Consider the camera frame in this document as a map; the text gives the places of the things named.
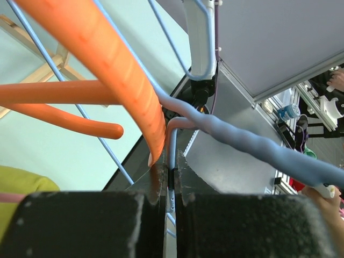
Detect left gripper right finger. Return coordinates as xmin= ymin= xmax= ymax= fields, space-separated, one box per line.
xmin=174 ymin=151 xmax=339 ymax=257

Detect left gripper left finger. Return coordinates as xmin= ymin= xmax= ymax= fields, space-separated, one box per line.
xmin=1 ymin=155 xmax=167 ymax=257

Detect light blue wire hanger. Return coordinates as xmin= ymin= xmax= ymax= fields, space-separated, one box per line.
xmin=149 ymin=1 xmax=217 ymax=81

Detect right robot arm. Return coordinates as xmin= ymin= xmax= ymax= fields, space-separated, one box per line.
xmin=183 ymin=1 xmax=223 ymax=112

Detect yellow trousers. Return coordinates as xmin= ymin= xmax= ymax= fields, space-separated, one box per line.
xmin=1 ymin=166 xmax=60 ymax=240

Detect orange plastic hanger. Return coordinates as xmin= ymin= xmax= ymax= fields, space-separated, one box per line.
xmin=1 ymin=1 xmax=166 ymax=166

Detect blue patterned cup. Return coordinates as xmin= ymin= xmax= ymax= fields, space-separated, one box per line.
xmin=277 ymin=104 xmax=300 ymax=121

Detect person in background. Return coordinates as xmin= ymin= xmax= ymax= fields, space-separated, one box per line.
xmin=298 ymin=64 xmax=344 ymax=138

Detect pink wire hanger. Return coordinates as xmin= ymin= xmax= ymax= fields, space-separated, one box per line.
xmin=0 ymin=192 xmax=26 ymax=203

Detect wooden clothes rack frame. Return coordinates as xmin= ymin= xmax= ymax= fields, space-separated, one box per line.
xmin=0 ymin=15 xmax=89 ymax=119

